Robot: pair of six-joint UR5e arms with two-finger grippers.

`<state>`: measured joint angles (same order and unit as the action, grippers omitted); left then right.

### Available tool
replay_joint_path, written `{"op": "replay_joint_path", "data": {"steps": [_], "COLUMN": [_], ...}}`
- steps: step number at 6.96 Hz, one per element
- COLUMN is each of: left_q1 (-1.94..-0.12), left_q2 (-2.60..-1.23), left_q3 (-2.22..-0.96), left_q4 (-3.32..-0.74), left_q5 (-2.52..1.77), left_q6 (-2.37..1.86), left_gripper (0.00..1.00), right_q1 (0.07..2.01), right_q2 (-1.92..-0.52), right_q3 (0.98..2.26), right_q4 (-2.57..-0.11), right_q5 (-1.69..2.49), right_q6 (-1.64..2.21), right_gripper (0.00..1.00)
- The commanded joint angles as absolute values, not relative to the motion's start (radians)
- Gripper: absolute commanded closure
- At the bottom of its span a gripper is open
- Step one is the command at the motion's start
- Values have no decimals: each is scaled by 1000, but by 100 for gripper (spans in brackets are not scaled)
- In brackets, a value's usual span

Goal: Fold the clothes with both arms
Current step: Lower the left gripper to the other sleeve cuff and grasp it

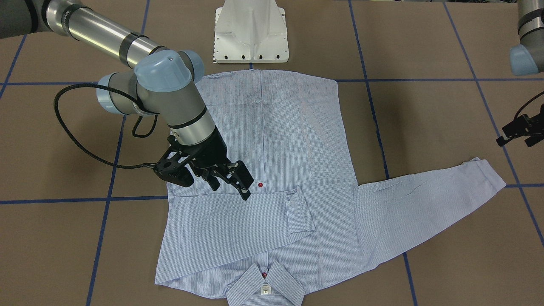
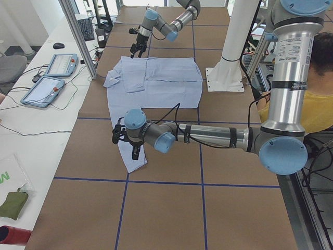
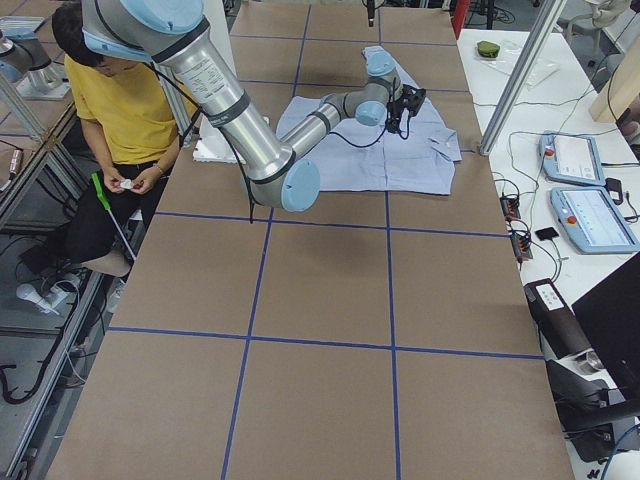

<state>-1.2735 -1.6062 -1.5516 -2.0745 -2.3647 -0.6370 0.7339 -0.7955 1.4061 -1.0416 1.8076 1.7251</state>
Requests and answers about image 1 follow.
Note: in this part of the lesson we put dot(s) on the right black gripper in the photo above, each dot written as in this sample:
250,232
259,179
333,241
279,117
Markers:
213,152

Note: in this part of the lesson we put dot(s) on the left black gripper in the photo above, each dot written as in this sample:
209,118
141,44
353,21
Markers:
523,126

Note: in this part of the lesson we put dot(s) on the light blue striped shirt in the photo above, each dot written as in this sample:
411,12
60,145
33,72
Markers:
307,224

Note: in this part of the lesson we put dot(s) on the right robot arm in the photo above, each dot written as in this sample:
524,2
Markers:
161,82

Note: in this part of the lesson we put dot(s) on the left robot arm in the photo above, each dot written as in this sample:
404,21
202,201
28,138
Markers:
527,58

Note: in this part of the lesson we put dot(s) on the brown paper table cover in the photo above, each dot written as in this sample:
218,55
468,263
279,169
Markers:
377,176

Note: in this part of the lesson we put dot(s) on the white camera stand pedestal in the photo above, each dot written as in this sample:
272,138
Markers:
250,31

